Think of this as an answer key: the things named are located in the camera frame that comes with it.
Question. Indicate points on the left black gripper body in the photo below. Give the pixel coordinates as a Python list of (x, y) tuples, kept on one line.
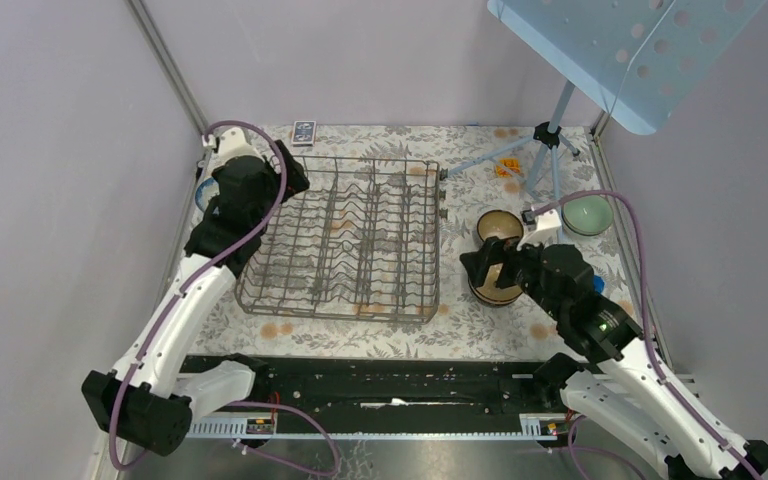
[(273, 180)]

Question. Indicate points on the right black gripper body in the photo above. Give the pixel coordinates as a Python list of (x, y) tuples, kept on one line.
[(523, 266)]

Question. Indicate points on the black patterned bowl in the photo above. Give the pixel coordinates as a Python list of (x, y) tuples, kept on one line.
[(498, 223)]

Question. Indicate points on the brown floral bowl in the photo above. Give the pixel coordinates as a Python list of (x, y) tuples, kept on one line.
[(491, 295)]

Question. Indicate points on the white blue floral bowl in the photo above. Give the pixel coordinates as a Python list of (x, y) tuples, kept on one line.
[(205, 192)]

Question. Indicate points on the pale green bowl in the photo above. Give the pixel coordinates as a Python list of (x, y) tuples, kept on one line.
[(588, 216)]

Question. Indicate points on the grey wire dish rack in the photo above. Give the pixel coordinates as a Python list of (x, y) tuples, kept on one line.
[(361, 244)]

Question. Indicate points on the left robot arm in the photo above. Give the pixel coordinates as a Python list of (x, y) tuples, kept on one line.
[(141, 399)]

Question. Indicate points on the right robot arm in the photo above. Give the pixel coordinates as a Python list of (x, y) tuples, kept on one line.
[(666, 424)]

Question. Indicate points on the blue toy block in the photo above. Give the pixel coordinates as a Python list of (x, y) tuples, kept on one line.
[(598, 284)]

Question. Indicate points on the playing card box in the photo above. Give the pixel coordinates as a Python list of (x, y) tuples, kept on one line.
[(304, 133)]

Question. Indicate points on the orange butterfly toy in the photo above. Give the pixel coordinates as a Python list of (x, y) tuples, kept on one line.
[(507, 167)]

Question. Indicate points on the blue music stand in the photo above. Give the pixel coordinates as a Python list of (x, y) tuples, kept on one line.
[(636, 60)]

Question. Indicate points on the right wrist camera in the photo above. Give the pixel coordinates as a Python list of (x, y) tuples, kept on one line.
[(538, 228)]

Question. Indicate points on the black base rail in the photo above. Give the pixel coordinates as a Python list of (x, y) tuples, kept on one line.
[(389, 398)]

